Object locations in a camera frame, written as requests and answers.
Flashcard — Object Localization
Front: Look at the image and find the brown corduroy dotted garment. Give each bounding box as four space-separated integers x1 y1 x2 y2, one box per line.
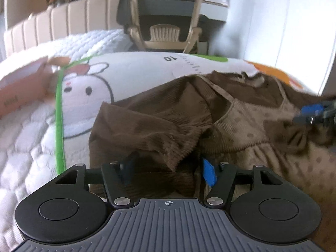
89 72 335 251

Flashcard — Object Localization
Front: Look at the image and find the white quilted mattress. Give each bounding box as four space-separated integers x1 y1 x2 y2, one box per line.
1 29 131 251

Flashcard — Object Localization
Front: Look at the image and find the cartoon print play mat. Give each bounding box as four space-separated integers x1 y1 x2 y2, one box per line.
62 52 306 166

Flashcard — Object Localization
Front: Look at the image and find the pink cardboard box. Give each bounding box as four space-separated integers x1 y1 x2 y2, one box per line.
1 56 71 116

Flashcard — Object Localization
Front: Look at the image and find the white waste bin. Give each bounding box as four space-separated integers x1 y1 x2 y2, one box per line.
197 42 209 55

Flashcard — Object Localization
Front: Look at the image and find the white desk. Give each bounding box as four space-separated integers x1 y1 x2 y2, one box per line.
200 1 228 22

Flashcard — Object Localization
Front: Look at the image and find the beige padded headboard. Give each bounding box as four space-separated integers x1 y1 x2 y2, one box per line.
4 0 122 56

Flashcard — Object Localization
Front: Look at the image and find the beige black office chair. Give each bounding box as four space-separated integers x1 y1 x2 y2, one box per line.
117 0 203 54

